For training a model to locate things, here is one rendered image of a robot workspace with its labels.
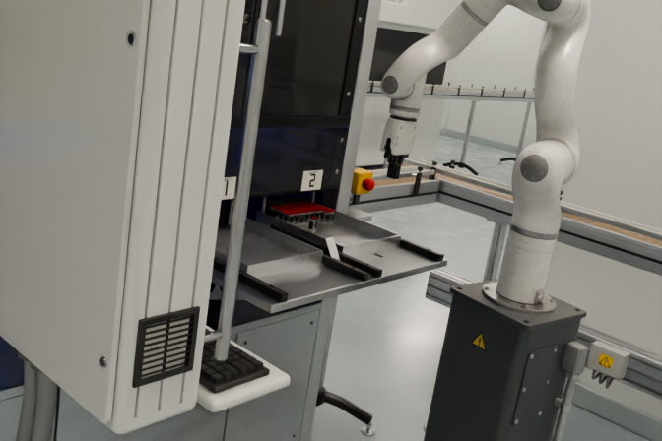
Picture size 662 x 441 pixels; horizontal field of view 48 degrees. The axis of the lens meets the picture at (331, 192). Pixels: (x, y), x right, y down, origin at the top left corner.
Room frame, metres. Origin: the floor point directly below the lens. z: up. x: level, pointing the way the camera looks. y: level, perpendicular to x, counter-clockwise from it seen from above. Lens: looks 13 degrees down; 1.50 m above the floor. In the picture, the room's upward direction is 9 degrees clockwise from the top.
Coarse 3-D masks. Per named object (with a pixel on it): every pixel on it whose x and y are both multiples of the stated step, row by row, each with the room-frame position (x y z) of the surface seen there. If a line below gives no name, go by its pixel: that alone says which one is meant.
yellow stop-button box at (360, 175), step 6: (360, 168) 2.39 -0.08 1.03; (354, 174) 2.34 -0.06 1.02; (360, 174) 2.32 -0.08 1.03; (366, 174) 2.35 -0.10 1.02; (354, 180) 2.33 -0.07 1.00; (360, 180) 2.33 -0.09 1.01; (354, 186) 2.33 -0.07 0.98; (360, 186) 2.33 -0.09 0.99; (354, 192) 2.33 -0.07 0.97; (360, 192) 2.34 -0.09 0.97; (366, 192) 2.36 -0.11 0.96
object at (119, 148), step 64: (0, 0) 1.33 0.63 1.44; (64, 0) 1.19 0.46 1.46; (128, 0) 1.08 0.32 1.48; (192, 0) 1.09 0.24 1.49; (0, 64) 1.32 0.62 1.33; (64, 64) 1.18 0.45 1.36; (128, 64) 1.07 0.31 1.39; (192, 64) 1.10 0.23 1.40; (0, 128) 1.32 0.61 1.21; (64, 128) 1.17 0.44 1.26; (128, 128) 1.06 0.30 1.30; (192, 128) 1.11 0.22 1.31; (0, 192) 1.31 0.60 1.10; (64, 192) 1.16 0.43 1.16; (128, 192) 1.05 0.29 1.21; (192, 192) 1.12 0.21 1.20; (0, 256) 1.30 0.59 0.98; (64, 256) 1.15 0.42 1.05; (128, 256) 1.06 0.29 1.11; (192, 256) 1.13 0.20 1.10; (0, 320) 1.29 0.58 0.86; (64, 320) 1.15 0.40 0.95; (128, 320) 1.06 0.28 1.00; (192, 320) 1.14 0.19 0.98; (64, 384) 1.14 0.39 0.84; (128, 384) 1.06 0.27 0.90; (192, 384) 1.16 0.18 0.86
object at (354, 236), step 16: (288, 224) 2.03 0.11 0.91; (320, 224) 2.19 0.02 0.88; (336, 224) 2.21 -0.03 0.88; (352, 224) 2.21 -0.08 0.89; (368, 224) 2.17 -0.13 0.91; (320, 240) 1.95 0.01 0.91; (336, 240) 2.05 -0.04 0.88; (352, 240) 2.07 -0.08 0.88; (368, 240) 2.10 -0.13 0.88; (384, 240) 2.03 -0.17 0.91; (400, 240) 2.09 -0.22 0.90; (352, 256) 1.93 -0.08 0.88
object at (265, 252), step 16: (256, 224) 1.99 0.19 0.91; (224, 240) 1.89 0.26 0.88; (256, 240) 1.93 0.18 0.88; (272, 240) 1.95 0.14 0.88; (288, 240) 1.91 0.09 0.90; (224, 256) 1.69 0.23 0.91; (256, 256) 1.80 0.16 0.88; (272, 256) 1.82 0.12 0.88; (288, 256) 1.84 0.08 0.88; (304, 256) 1.78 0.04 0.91; (320, 256) 1.83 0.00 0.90; (256, 272) 1.66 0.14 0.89; (272, 272) 1.70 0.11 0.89
